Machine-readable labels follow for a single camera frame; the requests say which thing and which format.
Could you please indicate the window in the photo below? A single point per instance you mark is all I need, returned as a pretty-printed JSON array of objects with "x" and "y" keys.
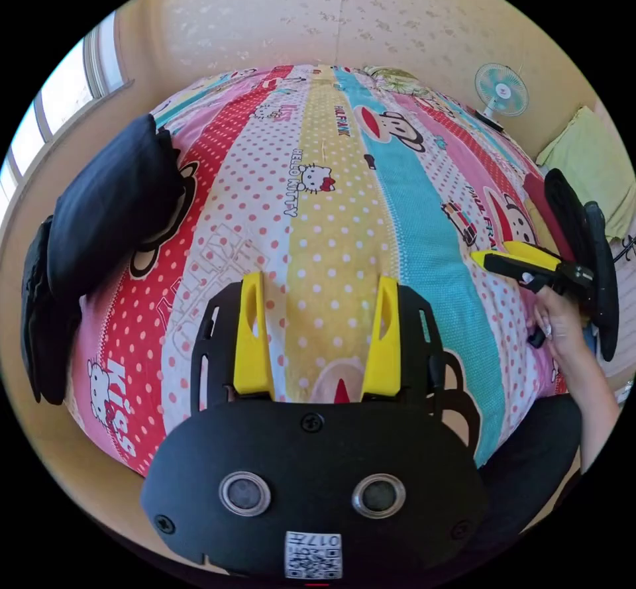
[{"x": 64, "y": 97}]

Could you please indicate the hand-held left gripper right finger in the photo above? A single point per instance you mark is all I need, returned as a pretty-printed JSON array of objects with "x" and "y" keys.
[{"x": 383, "y": 350}]

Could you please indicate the person's right hand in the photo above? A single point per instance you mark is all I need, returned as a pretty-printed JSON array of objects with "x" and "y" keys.
[{"x": 564, "y": 325}]

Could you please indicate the person's body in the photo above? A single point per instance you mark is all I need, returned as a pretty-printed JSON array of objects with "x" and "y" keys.
[{"x": 526, "y": 450}]

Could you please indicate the leaf print pillow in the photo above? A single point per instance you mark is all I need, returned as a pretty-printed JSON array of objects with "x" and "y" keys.
[{"x": 395, "y": 79}]

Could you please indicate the red cloth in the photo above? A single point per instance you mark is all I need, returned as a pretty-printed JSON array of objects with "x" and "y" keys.
[{"x": 541, "y": 206}]

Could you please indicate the person's right forearm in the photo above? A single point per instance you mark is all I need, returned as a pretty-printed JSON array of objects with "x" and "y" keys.
[{"x": 591, "y": 400}]

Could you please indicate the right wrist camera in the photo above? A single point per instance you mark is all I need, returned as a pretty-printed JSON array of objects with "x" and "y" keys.
[{"x": 606, "y": 301}]

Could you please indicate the bed with colourful cartoon sheet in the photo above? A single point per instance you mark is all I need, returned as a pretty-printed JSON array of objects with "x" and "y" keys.
[{"x": 338, "y": 231}]

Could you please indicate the pile of clothes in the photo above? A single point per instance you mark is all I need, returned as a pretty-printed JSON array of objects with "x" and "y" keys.
[{"x": 109, "y": 201}]

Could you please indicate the white and teal fan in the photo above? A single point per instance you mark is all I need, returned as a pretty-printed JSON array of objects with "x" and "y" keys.
[{"x": 501, "y": 89}]

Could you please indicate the yellow-green cloth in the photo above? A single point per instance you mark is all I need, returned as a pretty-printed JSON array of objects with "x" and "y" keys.
[{"x": 591, "y": 161}]

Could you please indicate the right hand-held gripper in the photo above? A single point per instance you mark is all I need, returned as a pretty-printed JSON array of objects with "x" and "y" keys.
[{"x": 566, "y": 221}]

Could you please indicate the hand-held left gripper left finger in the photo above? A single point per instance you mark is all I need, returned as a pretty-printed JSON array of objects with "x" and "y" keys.
[{"x": 252, "y": 350}]

